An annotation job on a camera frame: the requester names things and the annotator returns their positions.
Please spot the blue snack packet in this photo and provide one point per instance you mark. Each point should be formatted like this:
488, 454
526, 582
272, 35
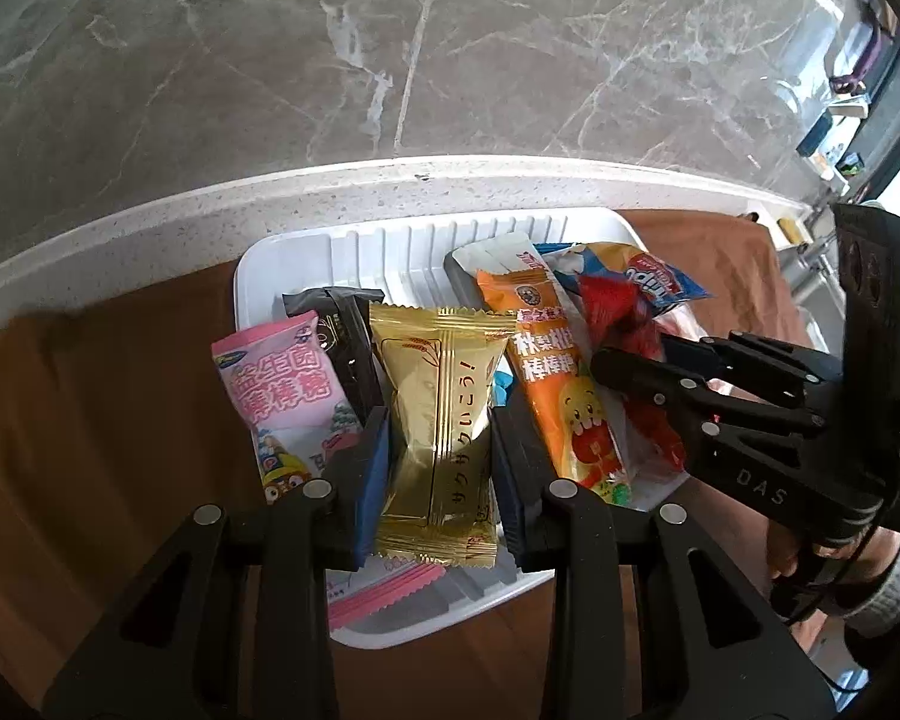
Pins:
502, 384

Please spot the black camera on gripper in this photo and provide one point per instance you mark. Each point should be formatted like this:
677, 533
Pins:
868, 238

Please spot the orange lollipop packet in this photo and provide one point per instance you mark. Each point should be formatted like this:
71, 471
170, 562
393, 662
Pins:
564, 398

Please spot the red snack bag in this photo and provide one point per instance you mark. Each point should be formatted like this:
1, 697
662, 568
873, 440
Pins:
620, 323

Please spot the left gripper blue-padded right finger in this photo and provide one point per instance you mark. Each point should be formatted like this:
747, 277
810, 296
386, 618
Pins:
709, 646

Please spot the black snack packet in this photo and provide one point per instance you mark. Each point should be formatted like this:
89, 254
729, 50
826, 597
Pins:
343, 330

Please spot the person's right hand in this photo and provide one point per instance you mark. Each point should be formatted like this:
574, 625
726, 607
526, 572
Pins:
805, 575

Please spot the long white snack packet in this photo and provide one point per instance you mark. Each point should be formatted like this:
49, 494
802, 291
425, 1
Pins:
506, 253

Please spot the brown cloth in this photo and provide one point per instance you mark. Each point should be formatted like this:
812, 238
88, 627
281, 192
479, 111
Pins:
114, 426

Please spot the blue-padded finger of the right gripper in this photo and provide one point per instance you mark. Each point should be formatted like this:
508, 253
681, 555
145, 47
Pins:
667, 382
747, 361

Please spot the dark blue cake packet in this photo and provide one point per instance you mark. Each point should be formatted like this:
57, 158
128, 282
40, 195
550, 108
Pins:
663, 285

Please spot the yellow sponge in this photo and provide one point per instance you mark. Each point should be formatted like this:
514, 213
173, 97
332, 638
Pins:
793, 231

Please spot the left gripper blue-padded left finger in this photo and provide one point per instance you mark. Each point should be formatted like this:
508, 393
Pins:
229, 618

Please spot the pink lollipop packet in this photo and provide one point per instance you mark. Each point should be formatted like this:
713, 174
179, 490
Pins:
285, 387

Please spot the white plastic tray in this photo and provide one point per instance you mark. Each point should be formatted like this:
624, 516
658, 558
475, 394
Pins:
405, 261

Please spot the gold wafer packet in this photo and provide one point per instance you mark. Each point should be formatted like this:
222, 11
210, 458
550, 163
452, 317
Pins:
440, 364

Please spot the chrome faucet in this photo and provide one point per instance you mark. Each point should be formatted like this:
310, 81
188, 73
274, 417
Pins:
812, 268

